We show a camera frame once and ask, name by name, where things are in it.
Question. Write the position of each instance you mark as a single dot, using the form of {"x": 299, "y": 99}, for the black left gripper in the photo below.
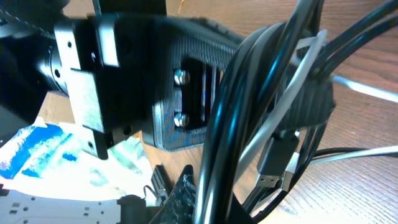
{"x": 127, "y": 68}

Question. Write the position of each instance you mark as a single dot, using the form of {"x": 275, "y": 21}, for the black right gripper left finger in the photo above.
{"x": 180, "y": 206}

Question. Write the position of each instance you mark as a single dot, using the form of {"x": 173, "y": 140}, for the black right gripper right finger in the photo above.
{"x": 238, "y": 215}

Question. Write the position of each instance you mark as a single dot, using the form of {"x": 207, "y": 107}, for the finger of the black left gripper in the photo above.
{"x": 312, "y": 106}

